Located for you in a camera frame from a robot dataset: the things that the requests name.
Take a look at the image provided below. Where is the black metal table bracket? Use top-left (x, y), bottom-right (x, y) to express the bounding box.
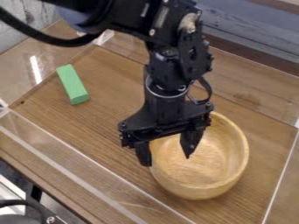
top-left (25, 185), bottom-right (69, 224)

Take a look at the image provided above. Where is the green rectangular block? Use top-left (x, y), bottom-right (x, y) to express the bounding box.
top-left (57, 64), bottom-right (90, 105)

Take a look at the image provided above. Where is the clear acrylic front wall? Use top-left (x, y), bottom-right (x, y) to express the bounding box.
top-left (0, 99), bottom-right (195, 224)

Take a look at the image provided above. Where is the brown wooden bowl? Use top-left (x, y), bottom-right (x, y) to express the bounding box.
top-left (150, 112), bottom-right (250, 200)

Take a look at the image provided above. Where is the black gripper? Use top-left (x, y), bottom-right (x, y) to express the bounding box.
top-left (118, 88), bottom-right (214, 167)

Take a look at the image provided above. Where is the clear acrylic corner bracket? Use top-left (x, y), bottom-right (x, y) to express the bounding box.
top-left (77, 30), bottom-right (115, 46)

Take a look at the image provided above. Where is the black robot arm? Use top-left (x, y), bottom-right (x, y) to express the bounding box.
top-left (0, 0), bottom-right (214, 166)

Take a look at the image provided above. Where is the black cable at corner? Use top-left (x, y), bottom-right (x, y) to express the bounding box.
top-left (0, 199), bottom-right (41, 224)

